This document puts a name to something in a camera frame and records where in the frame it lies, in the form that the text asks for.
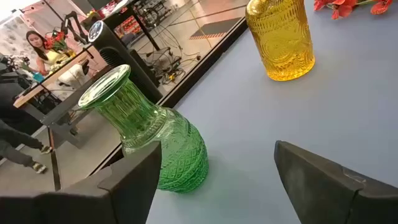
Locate black hazard-striped floor mat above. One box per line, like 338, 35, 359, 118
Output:
188, 17, 244, 40

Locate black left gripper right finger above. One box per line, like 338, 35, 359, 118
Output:
274, 140, 398, 224

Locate green glass vase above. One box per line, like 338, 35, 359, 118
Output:
77, 64, 210, 194

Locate tangle of floor cables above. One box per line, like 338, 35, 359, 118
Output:
136, 46, 203, 85

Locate person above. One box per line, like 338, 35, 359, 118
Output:
26, 30, 71, 76
0, 118, 53, 175

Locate red background flowers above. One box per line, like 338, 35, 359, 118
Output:
45, 30, 68, 51

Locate yellow glass vase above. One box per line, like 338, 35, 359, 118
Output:
244, 0, 316, 82

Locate black aluminium table frame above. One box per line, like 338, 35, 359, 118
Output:
90, 17, 249, 177

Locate orange artificial flower bunch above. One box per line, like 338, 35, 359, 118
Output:
313, 0, 394, 20

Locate blue table mat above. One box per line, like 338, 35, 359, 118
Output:
146, 0, 398, 224

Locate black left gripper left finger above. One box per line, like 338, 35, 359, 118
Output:
0, 141, 162, 224

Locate wooden background table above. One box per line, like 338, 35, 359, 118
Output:
12, 49, 93, 110

